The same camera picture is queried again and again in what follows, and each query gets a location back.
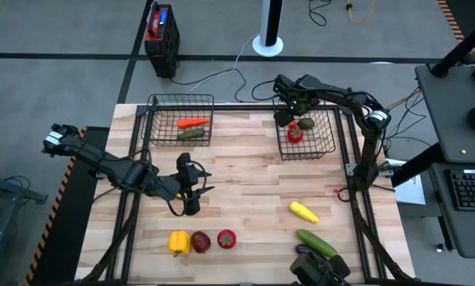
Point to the black keyboard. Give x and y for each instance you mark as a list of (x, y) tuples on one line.
[(472, 190)]

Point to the orange carrot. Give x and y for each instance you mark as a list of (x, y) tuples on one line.
[(194, 122)]

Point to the dark green zucchini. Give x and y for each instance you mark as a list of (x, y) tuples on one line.
[(191, 134)]

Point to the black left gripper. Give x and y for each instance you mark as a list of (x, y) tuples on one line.
[(190, 176)]

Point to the grey workstation desk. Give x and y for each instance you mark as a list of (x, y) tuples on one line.
[(452, 119)]

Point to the red fruit with green stem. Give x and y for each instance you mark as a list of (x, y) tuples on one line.
[(295, 136)]

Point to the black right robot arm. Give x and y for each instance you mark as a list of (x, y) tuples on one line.
[(366, 151)]

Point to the red and black case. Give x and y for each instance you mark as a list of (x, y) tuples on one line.
[(162, 43)]

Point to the large red tomato green leaf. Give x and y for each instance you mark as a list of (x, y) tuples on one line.
[(226, 238)]

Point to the white black pole stand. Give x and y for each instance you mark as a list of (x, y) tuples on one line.
[(271, 20)]

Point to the black metal rig frame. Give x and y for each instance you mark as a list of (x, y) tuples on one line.
[(241, 107)]

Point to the yellow corn cob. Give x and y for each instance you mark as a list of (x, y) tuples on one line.
[(303, 212)]

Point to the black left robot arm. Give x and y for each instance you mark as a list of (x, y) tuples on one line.
[(102, 163)]

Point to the green cucumber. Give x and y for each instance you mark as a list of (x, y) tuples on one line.
[(316, 243)]

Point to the green avocado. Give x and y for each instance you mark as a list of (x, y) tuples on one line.
[(306, 124)]

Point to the white paper sheet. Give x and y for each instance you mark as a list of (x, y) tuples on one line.
[(412, 192)]

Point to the black stand pole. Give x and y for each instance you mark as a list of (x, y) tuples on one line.
[(460, 49)]

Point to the black desk support beam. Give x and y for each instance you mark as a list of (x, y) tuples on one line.
[(420, 165)]

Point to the dark red apple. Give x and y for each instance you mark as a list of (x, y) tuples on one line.
[(200, 241)]

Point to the black mat hazard edge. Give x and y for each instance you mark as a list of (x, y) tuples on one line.
[(62, 222)]

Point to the grey metal cart frame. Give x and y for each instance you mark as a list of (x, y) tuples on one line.
[(19, 191)]

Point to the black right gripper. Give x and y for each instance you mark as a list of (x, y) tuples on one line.
[(297, 93)]

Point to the purple eggplant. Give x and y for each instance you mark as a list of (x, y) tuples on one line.
[(303, 249)]

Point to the yellow bell pepper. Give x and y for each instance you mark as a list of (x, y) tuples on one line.
[(179, 242)]

